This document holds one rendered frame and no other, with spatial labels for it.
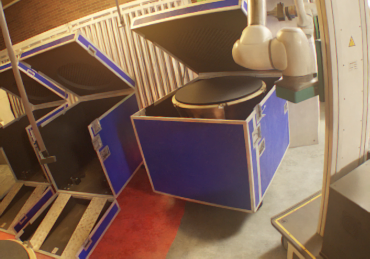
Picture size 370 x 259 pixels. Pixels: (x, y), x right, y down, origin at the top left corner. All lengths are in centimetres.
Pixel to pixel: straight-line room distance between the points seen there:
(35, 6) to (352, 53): 631
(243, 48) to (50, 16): 549
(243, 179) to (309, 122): 148
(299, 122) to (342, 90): 195
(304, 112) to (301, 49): 202
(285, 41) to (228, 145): 95
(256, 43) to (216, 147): 93
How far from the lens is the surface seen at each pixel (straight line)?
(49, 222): 305
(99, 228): 262
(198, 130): 201
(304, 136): 336
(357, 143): 161
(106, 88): 340
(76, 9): 601
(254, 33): 135
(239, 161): 198
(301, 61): 127
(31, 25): 686
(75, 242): 267
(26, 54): 303
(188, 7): 212
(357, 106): 150
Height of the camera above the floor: 167
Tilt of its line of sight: 20 degrees down
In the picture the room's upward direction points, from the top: 13 degrees counter-clockwise
